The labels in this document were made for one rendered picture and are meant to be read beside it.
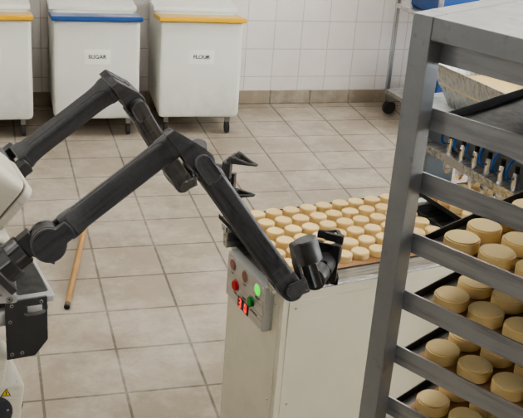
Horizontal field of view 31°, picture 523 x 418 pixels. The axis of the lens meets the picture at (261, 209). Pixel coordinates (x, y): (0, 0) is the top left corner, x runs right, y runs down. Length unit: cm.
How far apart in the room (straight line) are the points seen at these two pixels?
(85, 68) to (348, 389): 353
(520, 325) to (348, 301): 136
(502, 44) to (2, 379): 165
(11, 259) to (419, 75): 118
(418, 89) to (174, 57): 480
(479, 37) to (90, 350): 288
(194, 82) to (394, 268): 479
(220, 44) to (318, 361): 357
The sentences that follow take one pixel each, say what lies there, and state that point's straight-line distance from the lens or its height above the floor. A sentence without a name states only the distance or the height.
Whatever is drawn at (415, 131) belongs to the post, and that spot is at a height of 167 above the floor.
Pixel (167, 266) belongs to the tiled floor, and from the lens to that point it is 447.
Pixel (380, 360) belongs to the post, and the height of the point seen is 132.
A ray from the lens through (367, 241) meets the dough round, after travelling 269.
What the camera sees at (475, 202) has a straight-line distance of 126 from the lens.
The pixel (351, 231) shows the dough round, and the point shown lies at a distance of 274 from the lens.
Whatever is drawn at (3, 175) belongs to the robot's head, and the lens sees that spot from 222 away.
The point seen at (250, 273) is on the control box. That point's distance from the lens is 264.
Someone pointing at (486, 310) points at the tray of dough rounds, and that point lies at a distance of 137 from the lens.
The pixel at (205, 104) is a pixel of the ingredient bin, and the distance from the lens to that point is 610.
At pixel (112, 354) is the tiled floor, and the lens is 382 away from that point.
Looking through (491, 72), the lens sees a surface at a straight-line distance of 121.
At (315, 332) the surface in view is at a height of 70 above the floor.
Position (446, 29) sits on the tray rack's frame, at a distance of 120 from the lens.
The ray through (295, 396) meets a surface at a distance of 275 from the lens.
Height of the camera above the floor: 206
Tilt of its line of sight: 24 degrees down
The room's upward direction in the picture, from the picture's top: 5 degrees clockwise
